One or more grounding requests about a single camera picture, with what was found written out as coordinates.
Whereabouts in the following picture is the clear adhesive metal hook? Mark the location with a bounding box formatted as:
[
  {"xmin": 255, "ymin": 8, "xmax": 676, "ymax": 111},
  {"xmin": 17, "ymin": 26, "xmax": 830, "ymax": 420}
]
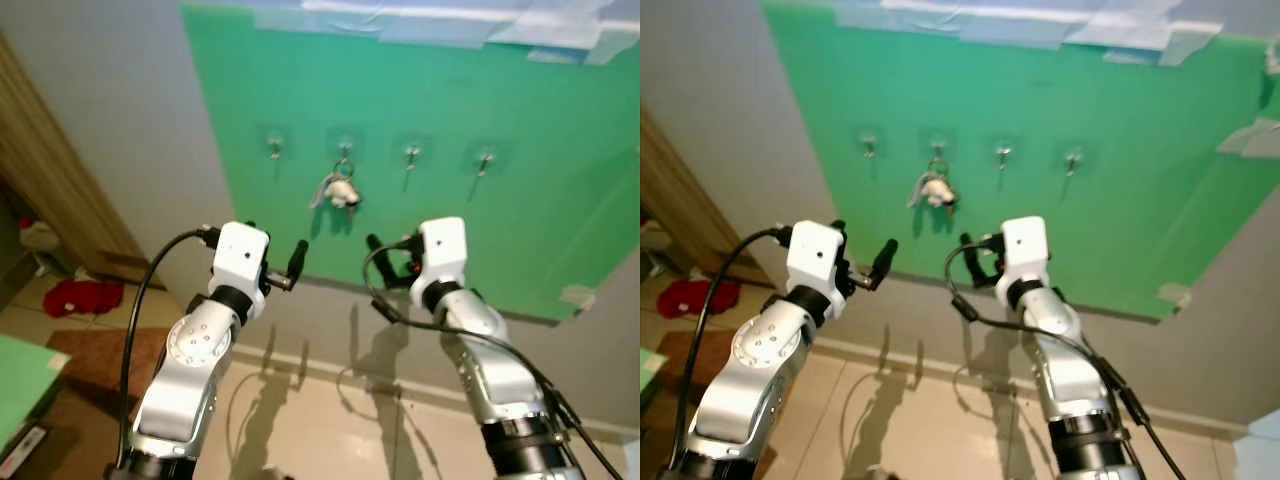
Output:
[
  {"xmin": 393, "ymin": 132, "xmax": 431, "ymax": 173},
  {"xmin": 918, "ymin": 125, "xmax": 956, "ymax": 163},
  {"xmin": 258, "ymin": 125, "xmax": 295, "ymax": 166},
  {"xmin": 985, "ymin": 133, "xmax": 1023, "ymax": 171},
  {"xmin": 325, "ymin": 125, "xmax": 363, "ymax": 166},
  {"xmin": 465, "ymin": 140, "xmax": 504, "ymax": 181},
  {"xmin": 852, "ymin": 125, "xmax": 889, "ymax": 163},
  {"xmin": 1055, "ymin": 140, "xmax": 1093, "ymax": 179}
]

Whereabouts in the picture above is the white baseboard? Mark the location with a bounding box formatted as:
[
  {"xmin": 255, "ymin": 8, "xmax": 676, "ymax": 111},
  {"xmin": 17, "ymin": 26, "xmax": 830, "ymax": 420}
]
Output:
[
  {"xmin": 812, "ymin": 338, "xmax": 1280, "ymax": 436},
  {"xmin": 232, "ymin": 343, "xmax": 641, "ymax": 441}
]

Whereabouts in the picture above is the red cloth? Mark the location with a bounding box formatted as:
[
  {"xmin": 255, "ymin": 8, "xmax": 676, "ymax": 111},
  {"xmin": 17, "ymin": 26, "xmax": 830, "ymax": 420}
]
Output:
[
  {"xmin": 42, "ymin": 278, "xmax": 126, "ymax": 319},
  {"xmin": 683, "ymin": 280, "xmax": 746, "ymax": 321}
]

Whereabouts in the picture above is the wooden door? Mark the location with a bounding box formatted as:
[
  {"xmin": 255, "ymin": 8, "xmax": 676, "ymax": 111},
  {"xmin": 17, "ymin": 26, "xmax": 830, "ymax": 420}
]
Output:
[
  {"xmin": 640, "ymin": 110, "xmax": 746, "ymax": 289},
  {"xmin": 0, "ymin": 35, "xmax": 153, "ymax": 289}
]

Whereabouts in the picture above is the white plastic appliance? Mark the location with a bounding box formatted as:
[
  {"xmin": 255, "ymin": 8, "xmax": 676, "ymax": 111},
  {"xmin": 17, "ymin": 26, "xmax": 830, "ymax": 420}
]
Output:
[
  {"xmin": 18, "ymin": 218, "xmax": 63, "ymax": 276},
  {"xmin": 640, "ymin": 222, "xmax": 673, "ymax": 271}
]

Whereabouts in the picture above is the light blue tape band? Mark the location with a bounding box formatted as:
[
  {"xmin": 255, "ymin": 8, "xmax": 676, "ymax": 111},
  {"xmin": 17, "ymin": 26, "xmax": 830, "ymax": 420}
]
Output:
[
  {"xmin": 835, "ymin": 0, "xmax": 1226, "ymax": 66},
  {"xmin": 245, "ymin": 0, "xmax": 641, "ymax": 66}
]

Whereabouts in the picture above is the green corrugated table board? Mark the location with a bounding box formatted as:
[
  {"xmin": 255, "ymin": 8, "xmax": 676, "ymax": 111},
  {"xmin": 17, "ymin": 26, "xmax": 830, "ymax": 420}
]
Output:
[
  {"xmin": 640, "ymin": 348, "xmax": 669, "ymax": 396},
  {"xmin": 0, "ymin": 333, "xmax": 71, "ymax": 456}
]

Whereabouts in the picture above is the pale blue object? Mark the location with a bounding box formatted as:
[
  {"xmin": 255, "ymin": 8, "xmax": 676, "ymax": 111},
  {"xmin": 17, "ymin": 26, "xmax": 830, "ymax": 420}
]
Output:
[{"xmin": 1235, "ymin": 410, "xmax": 1280, "ymax": 480}]

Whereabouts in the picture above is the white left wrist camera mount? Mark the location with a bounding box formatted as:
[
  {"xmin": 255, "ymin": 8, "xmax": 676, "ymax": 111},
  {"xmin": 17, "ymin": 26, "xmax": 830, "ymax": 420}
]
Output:
[
  {"xmin": 786, "ymin": 221, "xmax": 847, "ymax": 294},
  {"xmin": 212, "ymin": 222, "xmax": 271, "ymax": 295}
]

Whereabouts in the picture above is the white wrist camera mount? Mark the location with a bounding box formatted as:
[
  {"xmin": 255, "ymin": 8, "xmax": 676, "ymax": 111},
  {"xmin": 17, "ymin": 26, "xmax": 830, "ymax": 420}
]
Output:
[
  {"xmin": 212, "ymin": 222, "xmax": 271, "ymax": 295},
  {"xmin": 417, "ymin": 217, "xmax": 469, "ymax": 288},
  {"xmin": 1000, "ymin": 216, "xmax": 1049, "ymax": 285},
  {"xmin": 786, "ymin": 221, "xmax": 847, "ymax": 294}
]

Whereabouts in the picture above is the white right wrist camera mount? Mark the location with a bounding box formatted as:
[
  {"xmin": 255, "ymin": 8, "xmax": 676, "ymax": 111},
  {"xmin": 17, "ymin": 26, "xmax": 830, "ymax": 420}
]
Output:
[
  {"xmin": 417, "ymin": 217, "xmax": 469, "ymax": 288},
  {"xmin": 1000, "ymin": 216, "xmax": 1049, "ymax": 285}
]

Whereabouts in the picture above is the green wall board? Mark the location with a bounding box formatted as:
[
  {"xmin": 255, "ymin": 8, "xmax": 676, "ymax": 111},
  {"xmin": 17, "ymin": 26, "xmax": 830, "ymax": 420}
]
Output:
[
  {"xmin": 180, "ymin": 3, "xmax": 641, "ymax": 323},
  {"xmin": 762, "ymin": 0, "xmax": 1280, "ymax": 321}
]

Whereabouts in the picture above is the grey white plush keychain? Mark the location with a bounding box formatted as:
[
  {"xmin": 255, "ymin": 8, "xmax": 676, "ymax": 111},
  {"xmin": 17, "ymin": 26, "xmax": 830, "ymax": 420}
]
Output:
[
  {"xmin": 310, "ymin": 158, "xmax": 361, "ymax": 211},
  {"xmin": 907, "ymin": 158, "xmax": 958, "ymax": 211}
]

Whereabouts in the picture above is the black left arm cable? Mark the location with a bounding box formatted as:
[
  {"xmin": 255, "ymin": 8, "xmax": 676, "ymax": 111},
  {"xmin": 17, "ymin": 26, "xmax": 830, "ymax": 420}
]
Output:
[
  {"xmin": 672, "ymin": 226, "xmax": 793, "ymax": 476},
  {"xmin": 118, "ymin": 226, "xmax": 219, "ymax": 471}
]

